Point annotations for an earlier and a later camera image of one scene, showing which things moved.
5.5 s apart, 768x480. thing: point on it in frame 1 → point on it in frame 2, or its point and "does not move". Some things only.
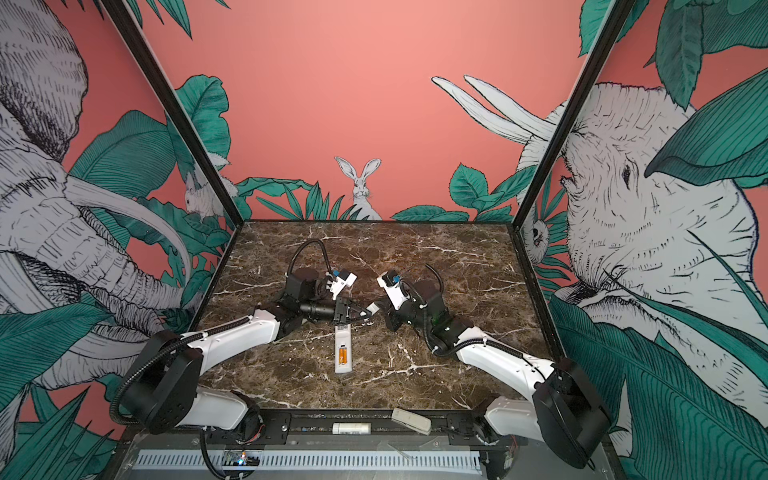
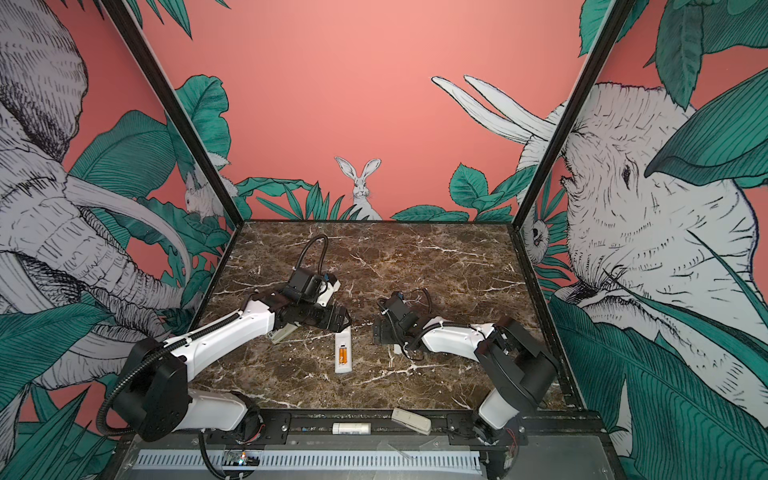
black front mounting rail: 311,428 does not move
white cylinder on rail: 351,428 does not move
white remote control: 342,348 does not move
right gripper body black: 410,316 → 388,334
